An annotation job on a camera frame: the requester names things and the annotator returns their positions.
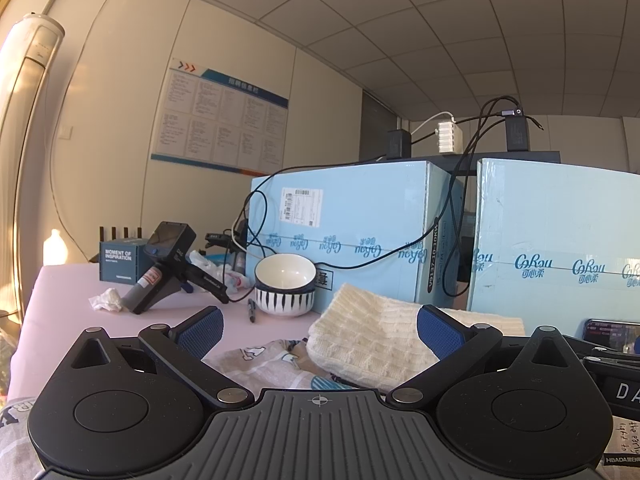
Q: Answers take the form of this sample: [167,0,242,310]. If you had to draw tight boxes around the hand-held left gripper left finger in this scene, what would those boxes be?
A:
[70,307,254,408]

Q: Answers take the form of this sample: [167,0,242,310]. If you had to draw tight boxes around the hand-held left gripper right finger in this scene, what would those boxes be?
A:
[387,304,577,408]

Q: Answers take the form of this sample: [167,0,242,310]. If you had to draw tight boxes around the white handwritten paper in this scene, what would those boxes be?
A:
[602,414,640,467]

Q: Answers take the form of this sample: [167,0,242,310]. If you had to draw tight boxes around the crumpled clear plastic wrap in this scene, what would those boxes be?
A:
[187,251,251,293]

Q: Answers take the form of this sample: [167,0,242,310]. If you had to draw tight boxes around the white knitted sweater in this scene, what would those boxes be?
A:
[306,282,526,395]

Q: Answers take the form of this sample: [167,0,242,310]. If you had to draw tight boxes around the spare black hand-held gripper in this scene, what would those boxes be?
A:
[123,221,231,315]

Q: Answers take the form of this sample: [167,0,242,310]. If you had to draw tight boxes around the cartoon printed blanket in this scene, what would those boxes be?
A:
[0,337,386,480]

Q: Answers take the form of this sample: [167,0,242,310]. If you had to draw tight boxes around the black striped white bowl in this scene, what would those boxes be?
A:
[254,284,316,319]

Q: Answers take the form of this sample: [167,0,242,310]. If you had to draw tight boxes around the crumpled white tissue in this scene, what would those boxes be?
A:
[89,288,125,313]

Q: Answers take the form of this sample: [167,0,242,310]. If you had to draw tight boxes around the white bowl with dark rim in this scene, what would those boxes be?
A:
[254,254,318,293]

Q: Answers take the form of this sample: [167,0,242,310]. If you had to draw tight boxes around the dark blue small box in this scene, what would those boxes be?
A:
[99,238,150,282]

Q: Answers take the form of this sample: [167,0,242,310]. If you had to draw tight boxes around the black router with antennas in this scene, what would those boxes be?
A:
[96,226,146,244]

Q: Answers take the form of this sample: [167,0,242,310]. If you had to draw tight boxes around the light blue carton with label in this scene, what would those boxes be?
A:
[249,160,466,311]

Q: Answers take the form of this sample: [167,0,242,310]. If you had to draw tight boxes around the white plastic bottle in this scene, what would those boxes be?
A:
[43,229,68,267]

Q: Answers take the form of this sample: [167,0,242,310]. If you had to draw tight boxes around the small black power adapter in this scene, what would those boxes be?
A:
[387,130,412,158]

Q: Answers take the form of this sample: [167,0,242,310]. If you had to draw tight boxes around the white power strip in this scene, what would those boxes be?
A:
[434,119,463,154]

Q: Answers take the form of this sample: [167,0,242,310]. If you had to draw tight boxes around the tall black power adapter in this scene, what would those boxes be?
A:
[505,116,531,153]

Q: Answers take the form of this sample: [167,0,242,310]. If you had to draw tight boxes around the white standing air conditioner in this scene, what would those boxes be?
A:
[0,12,67,311]

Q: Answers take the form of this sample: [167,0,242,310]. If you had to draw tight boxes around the black cable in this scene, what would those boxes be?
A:
[432,94,544,297]
[242,152,401,281]

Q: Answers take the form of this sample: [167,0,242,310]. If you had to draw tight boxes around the white cable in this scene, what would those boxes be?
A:
[410,112,453,144]

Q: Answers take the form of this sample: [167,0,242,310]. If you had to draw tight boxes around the wall poster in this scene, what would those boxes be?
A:
[151,57,290,177]

